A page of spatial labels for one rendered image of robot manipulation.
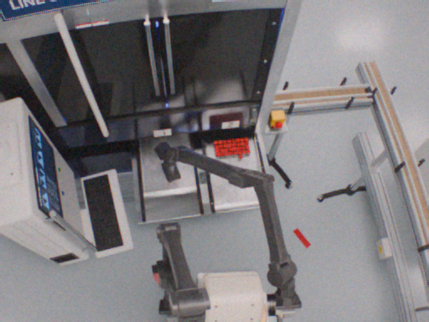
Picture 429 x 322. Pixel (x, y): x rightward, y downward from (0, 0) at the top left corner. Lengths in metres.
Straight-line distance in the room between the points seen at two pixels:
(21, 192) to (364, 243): 2.40
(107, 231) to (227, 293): 0.86
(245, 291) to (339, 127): 2.22
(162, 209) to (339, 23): 2.82
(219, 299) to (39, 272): 1.87
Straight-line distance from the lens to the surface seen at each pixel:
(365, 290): 2.99
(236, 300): 1.35
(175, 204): 1.95
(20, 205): 1.38
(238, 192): 1.98
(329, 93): 2.31
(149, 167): 2.03
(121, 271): 2.81
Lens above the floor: 2.73
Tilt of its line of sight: 67 degrees down
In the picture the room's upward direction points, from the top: 5 degrees clockwise
